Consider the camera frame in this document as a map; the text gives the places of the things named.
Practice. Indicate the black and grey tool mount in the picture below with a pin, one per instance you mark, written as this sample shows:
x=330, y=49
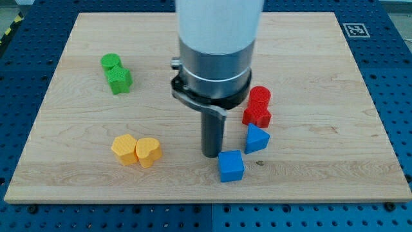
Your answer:
x=210, y=97

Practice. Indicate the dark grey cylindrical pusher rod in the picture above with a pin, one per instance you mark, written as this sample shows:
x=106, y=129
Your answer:
x=212, y=130

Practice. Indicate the blue cube block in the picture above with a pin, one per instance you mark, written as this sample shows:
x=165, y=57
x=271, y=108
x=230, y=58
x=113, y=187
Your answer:
x=230, y=165

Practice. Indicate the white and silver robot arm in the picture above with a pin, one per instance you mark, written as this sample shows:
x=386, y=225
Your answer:
x=216, y=43

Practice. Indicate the red cylinder block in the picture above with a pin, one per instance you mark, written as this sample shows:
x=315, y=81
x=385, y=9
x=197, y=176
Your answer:
x=259, y=98

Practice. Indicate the red star block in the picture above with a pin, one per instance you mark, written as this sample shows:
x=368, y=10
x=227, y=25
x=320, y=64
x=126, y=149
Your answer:
x=257, y=114

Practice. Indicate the blue triangular prism block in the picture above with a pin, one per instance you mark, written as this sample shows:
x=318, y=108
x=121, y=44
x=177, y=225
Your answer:
x=257, y=139

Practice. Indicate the yellow heart block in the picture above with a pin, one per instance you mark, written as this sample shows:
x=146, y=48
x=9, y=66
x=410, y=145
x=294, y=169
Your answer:
x=148, y=150

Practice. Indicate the yellow hexagon block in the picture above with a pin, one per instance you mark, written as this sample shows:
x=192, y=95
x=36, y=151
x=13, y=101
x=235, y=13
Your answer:
x=124, y=149

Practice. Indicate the green star block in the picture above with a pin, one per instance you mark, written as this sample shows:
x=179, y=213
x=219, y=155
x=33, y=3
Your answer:
x=119, y=79

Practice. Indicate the light wooden board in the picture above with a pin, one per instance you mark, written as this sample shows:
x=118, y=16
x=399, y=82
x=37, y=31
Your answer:
x=327, y=143

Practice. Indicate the green cylinder block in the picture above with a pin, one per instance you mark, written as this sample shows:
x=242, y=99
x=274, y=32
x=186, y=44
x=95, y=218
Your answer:
x=109, y=61

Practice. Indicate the white fiducial marker tag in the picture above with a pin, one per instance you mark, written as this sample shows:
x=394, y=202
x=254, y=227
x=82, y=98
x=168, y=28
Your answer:
x=356, y=30

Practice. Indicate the yellow black hazard tape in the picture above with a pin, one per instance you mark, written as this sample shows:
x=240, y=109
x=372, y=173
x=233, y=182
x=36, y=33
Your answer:
x=12, y=29

